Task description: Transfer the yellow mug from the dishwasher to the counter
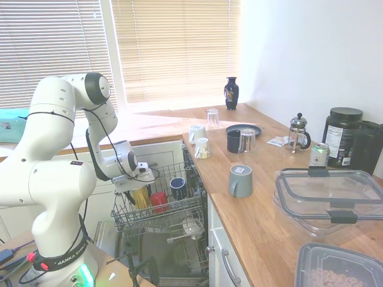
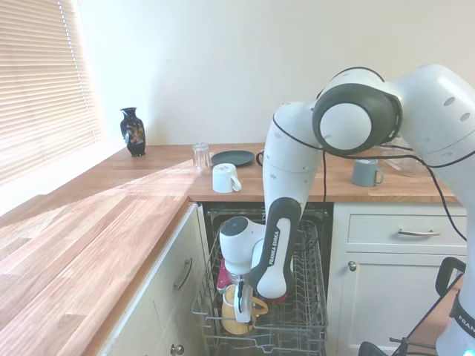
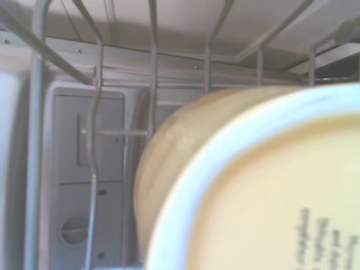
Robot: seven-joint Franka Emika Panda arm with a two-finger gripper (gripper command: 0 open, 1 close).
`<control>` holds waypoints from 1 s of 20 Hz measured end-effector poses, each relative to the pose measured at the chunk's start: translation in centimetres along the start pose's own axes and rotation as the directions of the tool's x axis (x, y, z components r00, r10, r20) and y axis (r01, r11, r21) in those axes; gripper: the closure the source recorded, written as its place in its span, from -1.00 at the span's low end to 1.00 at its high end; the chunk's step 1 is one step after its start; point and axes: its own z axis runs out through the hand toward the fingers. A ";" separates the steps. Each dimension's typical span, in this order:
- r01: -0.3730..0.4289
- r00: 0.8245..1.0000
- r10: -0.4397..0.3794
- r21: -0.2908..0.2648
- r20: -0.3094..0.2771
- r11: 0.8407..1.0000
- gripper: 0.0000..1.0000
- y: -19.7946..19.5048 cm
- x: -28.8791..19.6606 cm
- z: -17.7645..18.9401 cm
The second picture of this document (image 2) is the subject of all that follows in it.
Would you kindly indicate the beige window blind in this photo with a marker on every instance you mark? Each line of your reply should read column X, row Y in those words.
column 37, row 74

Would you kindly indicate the black camera stand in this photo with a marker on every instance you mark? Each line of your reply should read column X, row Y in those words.
column 451, row 267

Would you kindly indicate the dark round plate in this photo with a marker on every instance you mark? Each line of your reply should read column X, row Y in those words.
column 233, row 158

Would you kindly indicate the yellow ceramic mug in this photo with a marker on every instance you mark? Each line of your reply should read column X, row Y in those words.
column 228, row 315

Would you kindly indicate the white cabinet under window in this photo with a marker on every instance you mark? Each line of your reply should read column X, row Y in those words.
column 159, row 296

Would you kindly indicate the grey ceramic mug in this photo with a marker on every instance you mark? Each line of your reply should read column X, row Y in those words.
column 363, row 174

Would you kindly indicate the clear open container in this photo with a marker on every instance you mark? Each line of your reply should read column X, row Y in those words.
column 408, row 167

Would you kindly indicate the red ceramic mug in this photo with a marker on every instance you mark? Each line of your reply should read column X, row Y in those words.
column 276, row 299

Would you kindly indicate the round metal cabinet knob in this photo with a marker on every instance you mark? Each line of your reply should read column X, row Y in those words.
column 177, row 349
column 352, row 265

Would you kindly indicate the built-in dishwasher tub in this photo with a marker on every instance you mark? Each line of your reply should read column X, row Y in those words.
column 230, row 213

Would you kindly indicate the white ceramic mug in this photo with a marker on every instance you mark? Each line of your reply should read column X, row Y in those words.
column 222, row 178

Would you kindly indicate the black mug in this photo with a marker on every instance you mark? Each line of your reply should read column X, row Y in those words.
column 258, row 158

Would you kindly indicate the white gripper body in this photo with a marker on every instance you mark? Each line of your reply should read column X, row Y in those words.
column 245, row 304

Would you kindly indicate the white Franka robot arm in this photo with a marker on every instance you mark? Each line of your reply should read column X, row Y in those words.
column 293, row 167

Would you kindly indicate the clear glass tumbler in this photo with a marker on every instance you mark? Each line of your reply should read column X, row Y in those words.
column 200, row 155

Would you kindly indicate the dark blue painted vase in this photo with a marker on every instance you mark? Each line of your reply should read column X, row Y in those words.
column 133, row 133

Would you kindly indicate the white cabinet beside dishwasher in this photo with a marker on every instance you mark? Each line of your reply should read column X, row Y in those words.
column 389, row 296

